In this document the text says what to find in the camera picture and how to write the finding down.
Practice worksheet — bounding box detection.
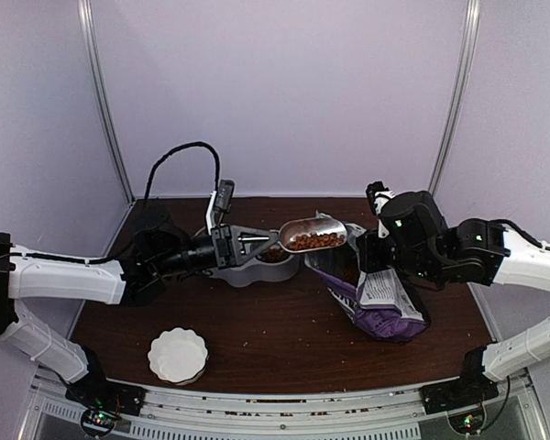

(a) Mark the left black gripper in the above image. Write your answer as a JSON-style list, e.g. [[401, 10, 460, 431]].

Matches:
[[154, 224, 279, 278]]

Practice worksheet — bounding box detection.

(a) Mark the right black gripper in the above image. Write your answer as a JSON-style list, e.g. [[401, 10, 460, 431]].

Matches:
[[357, 227, 442, 283]]

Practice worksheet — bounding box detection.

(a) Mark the purple puppy food bag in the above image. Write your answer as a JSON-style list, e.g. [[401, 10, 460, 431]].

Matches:
[[304, 223, 432, 343]]

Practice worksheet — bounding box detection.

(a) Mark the metal food scoop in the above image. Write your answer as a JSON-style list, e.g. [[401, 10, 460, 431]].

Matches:
[[238, 215, 349, 254]]

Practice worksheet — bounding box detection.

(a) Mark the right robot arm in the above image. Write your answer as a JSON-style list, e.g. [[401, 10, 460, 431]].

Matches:
[[357, 181, 550, 405]]

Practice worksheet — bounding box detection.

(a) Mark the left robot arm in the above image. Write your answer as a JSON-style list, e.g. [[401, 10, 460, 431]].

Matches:
[[0, 206, 279, 407]]

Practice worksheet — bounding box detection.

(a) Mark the grey double pet feeder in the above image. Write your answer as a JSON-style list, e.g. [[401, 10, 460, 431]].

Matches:
[[202, 253, 300, 288]]

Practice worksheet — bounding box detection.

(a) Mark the right steel feeder bowl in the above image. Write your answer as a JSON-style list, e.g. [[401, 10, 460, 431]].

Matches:
[[256, 243, 292, 265]]

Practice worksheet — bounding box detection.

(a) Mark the white scalloped ceramic dish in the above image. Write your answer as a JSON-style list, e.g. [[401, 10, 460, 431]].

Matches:
[[148, 327, 209, 386]]

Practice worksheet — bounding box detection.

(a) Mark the right circuit board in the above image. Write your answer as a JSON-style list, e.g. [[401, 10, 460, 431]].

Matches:
[[448, 409, 486, 435]]

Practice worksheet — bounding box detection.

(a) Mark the circuit board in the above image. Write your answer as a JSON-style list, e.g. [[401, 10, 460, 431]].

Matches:
[[448, 409, 486, 435], [80, 409, 120, 437]]

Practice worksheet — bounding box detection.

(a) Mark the left circuit board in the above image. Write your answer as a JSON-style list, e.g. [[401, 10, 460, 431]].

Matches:
[[80, 409, 120, 437]]

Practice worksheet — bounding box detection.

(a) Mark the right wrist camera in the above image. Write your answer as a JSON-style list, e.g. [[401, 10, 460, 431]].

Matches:
[[366, 181, 395, 238]]

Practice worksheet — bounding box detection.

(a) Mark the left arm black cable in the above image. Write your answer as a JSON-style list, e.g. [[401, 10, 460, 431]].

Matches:
[[143, 141, 224, 203]]

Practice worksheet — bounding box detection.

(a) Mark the right aluminium frame post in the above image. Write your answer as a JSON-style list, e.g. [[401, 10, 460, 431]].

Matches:
[[428, 0, 481, 196]]

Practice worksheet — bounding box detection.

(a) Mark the aluminium frame post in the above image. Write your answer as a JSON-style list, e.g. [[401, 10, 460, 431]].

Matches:
[[77, 0, 135, 204], [428, 0, 481, 196]]

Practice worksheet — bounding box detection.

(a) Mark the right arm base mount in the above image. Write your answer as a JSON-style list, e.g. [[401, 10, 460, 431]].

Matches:
[[420, 377, 499, 414]]

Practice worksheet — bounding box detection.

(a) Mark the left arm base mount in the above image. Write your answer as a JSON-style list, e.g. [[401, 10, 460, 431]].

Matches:
[[65, 382, 146, 416]]

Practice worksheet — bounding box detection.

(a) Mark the front aluminium rail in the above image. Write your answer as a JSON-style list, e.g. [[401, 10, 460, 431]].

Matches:
[[27, 366, 537, 440]]

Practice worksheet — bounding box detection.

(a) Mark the left aluminium frame post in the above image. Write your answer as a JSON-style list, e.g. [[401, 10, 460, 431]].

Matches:
[[77, 0, 135, 204]]

